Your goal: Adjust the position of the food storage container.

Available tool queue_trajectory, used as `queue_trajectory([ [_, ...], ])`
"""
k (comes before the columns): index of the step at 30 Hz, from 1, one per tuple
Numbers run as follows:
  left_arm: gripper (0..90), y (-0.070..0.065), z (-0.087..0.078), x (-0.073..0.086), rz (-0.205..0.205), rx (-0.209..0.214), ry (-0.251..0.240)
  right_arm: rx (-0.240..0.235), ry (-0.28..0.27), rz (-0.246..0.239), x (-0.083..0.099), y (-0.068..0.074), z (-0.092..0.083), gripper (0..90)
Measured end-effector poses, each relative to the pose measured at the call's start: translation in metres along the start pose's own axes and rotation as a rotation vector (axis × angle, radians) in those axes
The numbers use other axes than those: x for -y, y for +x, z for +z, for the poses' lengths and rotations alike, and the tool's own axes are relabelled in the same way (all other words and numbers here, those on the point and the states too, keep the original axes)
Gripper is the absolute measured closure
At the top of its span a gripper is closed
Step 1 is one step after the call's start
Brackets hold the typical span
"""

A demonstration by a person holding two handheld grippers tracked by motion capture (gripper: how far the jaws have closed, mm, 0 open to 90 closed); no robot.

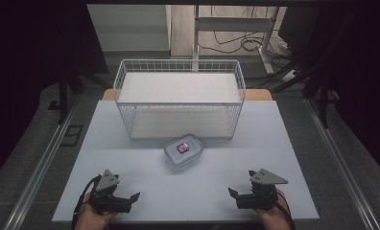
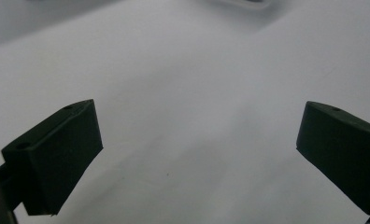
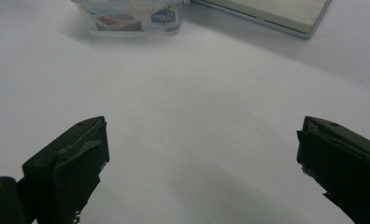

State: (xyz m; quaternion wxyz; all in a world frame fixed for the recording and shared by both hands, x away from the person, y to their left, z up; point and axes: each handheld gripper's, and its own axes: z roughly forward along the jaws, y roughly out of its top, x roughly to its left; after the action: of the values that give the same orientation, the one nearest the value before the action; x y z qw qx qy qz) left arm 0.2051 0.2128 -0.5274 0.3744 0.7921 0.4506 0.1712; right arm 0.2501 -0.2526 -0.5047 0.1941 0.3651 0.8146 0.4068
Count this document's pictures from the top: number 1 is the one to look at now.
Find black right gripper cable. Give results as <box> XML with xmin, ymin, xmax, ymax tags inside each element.
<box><xmin>275</xmin><ymin>191</ymin><xmax>297</xmax><ymax>230</ymax></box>

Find clear plastic lidded container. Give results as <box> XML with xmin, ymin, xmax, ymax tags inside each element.
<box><xmin>163</xmin><ymin>132</ymin><xmax>205</xmax><ymax>171</ymax></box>

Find white metal desk frame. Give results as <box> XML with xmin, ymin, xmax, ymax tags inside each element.
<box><xmin>192</xmin><ymin>5</ymin><xmax>281</xmax><ymax>76</ymax></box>

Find person's left hand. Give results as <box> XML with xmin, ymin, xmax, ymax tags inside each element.
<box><xmin>74</xmin><ymin>193</ymin><xmax>119</xmax><ymax>230</ymax></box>

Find white wire basket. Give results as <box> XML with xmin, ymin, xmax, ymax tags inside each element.
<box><xmin>112</xmin><ymin>58</ymin><xmax>247</xmax><ymax>141</ymax></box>

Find white cabinet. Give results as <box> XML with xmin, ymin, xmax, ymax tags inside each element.
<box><xmin>86</xmin><ymin>3</ymin><xmax>173</xmax><ymax>53</ymax></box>

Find white power strip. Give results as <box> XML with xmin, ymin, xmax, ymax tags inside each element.
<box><xmin>281</xmin><ymin>69</ymin><xmax>298</xmax><ymax>83</ymax></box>

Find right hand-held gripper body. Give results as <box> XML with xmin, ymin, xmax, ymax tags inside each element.
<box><xmin>236</xmin><ymin>168</ymin><xmax>289</xmax><ymax>211</ymax></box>

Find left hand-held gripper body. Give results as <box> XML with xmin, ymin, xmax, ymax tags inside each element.
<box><xmin>88</xmin><ymin>169</ymin><xmax>133</xmax><ymax>216</ymax></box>

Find black floor cables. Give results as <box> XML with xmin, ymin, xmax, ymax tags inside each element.
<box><xmin>198</xmin><ymin>5</ymin><xmax>290</xmax><ymax>60</ymax></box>

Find aluminium rail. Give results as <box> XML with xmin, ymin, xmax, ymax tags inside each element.
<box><xmin>303</xmin><ymin>98</ymin><xmax>380</xmax><ymax>230</ymax></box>
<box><xmin>1</xmin><ymin>95</ymin><xmax>81</xmax><ymax>230</ymax></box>

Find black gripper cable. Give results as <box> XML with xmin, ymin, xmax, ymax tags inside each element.
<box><xmin>275</xmin><ymin>191</ymin><xmax>297</xmax><ymax>230</ymax></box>
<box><xmin>70</xmin><ymin>173</ymin><xmax>102</xmax><ymax>230</ymax></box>

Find black tripod stand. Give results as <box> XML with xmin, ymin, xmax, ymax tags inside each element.
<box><xmin>251</xmin><ymin>9</ymin><xmax>349</xmax><ymax>129</ymax></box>
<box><xmin>46</xmin><ymin>47</ymin><xmax>113</xmax><ymax>127</ymax></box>

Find person's right hand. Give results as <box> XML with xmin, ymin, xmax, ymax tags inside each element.
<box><xmin>254</xmin><ymin>189</ymin><xmax>293</xmax><ymax>230</ymax></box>

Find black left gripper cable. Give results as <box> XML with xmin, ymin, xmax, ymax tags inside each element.
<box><xmin>70</xmin><ymin>173</ymin><xmax>102</xmax><ymax>230</ymax></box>

